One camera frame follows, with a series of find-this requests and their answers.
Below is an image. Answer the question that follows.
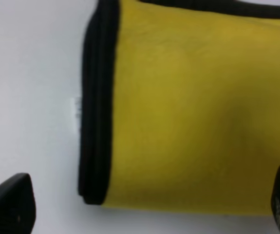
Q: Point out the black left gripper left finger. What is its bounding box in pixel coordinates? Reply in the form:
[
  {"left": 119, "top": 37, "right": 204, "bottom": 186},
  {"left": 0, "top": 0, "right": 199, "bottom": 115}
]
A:
[{"left": 0, "top": 173, "right": 36, "bottom": 234}]

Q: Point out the yellow towel with black trim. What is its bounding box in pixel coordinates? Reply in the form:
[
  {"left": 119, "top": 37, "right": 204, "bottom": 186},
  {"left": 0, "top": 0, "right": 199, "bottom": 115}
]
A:
[{"left": 78, "top": 0, "right": 280, "bottom": 215}]

